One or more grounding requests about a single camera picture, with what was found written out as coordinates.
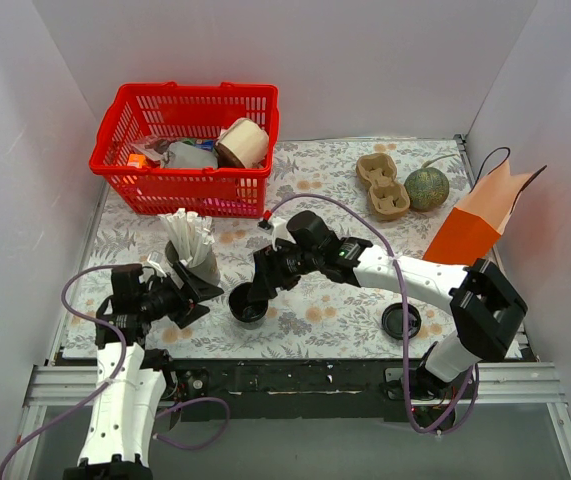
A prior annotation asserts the brown cardboard cup carrier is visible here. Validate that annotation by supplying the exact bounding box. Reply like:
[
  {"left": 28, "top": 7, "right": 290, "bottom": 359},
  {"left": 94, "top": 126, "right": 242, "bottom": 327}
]
[{"left": 356, "top": 153, "right": 410, "bottom": 221}]

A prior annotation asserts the black printed coffee cup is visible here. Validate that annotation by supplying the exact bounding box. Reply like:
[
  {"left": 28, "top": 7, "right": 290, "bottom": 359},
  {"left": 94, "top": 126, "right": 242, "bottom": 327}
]
[{"left": 228, "top": 282, "right": 269, "bottom": 330}]

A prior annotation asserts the orange snack box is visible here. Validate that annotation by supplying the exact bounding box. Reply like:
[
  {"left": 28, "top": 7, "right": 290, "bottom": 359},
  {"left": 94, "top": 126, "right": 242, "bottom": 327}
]
[{"left": 127, "top": 154, "right": 148, "bottom": 169}]

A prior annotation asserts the beige paper wrapped roll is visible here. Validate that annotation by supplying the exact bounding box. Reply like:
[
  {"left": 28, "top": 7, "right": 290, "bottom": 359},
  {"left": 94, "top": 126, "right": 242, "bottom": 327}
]
[{"left": 214, "top": 118, "right": 269, "bottom": 169}]

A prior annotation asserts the black coffee cup lid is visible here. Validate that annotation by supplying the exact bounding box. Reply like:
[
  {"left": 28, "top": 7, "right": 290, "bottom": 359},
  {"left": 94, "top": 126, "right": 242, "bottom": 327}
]
[{"left": 381, "top": 302, "right": 422, "bottom": 341}]

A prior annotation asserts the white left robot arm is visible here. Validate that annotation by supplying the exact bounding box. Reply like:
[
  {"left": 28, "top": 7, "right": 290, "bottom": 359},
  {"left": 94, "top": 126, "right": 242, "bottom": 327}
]
[{"left": 63, "top": 262, "right": 223, "bottom": 479}]

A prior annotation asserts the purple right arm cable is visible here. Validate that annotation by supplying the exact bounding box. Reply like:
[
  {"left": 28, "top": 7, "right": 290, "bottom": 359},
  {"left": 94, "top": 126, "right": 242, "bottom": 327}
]
[{"left": 269, "top": 193, "right": 481, "bottom": 434}]

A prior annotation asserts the orange paper bag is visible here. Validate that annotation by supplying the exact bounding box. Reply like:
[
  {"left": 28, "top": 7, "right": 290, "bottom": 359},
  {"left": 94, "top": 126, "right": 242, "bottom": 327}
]
[{"left": 423, "top": 159, "right": 544, "bottom": 266}]

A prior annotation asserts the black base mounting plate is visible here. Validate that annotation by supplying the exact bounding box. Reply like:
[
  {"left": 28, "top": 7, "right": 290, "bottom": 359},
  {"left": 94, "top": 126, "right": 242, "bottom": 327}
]
[{"left": 171, "top": 359, "right": 407, "bottom": 423}]

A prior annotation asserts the green netted melon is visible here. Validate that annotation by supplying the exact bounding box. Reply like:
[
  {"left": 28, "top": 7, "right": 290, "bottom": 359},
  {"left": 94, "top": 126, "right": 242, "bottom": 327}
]
[{"left": 404, "top": 154, "right": 454, "bottom": 212}]

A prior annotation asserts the grey tin straw holder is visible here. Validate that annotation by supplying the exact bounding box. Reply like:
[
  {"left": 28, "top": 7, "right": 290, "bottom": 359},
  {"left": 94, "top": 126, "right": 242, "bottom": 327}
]
[{"left": 162, "top": 241, "right": 223, "bottom": 298}]

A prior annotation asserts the aluminium frame rail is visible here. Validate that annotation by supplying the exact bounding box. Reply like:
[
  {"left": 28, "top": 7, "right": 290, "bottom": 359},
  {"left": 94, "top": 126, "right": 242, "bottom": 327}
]
[{"left": 16, "top": 362, "right": 571, "bottom": 477}]

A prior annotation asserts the floral table mat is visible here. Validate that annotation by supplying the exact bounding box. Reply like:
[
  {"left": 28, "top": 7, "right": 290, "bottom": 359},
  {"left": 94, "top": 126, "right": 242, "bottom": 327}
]
[{"left": 62, "top": 138, "right": 469, "bottom": 360}]

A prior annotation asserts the red plastic shopping basket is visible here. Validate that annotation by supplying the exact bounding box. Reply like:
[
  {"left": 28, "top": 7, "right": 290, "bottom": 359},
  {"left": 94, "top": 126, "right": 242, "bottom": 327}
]
[{"left": 89, "top": 82, "right": 279, "bottom": 218}]

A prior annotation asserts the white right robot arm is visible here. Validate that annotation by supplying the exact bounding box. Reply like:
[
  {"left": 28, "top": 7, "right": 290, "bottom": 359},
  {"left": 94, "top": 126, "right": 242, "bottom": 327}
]
[{"left": 247, "top": 210, "right": 528, "bottom": 399}]

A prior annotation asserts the grey wrapped package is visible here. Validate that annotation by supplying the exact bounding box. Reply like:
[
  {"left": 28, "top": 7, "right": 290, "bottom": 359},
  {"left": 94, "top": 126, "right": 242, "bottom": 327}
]
[{"left": 161, "top": 141, "right": 218, "bottom": 169}]

